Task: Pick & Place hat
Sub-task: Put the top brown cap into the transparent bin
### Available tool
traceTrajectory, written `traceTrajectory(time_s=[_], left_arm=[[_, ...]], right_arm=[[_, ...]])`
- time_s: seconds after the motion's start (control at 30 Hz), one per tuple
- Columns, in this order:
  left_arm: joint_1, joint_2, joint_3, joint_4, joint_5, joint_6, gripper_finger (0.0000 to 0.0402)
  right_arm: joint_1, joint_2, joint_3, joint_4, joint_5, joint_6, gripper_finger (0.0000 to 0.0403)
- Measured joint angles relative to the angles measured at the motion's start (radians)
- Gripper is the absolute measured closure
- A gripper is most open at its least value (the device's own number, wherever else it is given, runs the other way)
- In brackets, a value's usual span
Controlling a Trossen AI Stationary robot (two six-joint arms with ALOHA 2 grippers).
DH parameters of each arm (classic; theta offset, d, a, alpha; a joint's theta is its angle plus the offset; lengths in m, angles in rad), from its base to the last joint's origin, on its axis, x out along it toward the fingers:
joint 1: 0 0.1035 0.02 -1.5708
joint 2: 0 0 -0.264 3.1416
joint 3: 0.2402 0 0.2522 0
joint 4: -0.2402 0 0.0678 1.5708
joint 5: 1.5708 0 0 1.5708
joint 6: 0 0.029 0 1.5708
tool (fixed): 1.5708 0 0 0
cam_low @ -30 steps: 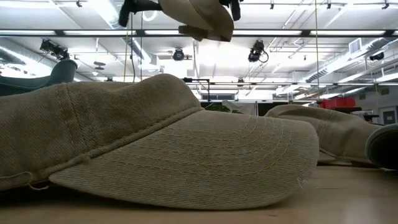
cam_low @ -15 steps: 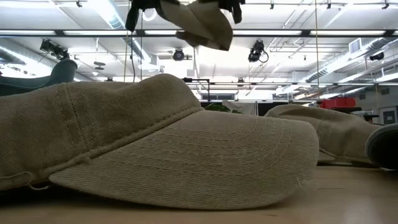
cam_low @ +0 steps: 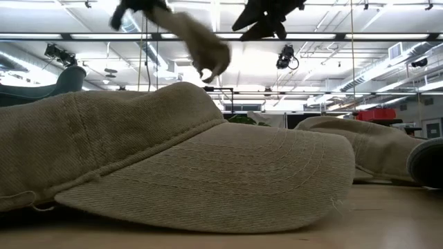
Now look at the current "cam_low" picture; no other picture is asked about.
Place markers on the black metal stand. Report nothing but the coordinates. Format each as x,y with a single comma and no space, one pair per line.
218,89

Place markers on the black overhead camera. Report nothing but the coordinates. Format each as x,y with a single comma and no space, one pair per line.
285,57

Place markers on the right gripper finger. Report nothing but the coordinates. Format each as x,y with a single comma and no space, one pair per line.
264,29
247,22

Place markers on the teal plastic bin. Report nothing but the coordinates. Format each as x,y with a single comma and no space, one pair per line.
69,81

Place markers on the black overhead frame beam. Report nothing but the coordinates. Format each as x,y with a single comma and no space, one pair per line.
341,36

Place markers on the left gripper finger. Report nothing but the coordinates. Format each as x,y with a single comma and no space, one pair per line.
117,19
154,4

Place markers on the red box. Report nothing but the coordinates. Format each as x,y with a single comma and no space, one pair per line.
375,115

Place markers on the tan cloth baseball cap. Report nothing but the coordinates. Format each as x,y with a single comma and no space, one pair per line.
204,48

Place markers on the silver ventilation duct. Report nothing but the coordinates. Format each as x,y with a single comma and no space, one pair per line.
380,71

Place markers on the green potted plant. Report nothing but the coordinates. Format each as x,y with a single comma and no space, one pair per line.
242,120

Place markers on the black ceiling-mounted device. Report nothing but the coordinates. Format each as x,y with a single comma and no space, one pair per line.
60,55

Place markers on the olive cloth baseball cap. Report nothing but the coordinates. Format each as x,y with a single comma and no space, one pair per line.
429,166
173,155
363,145

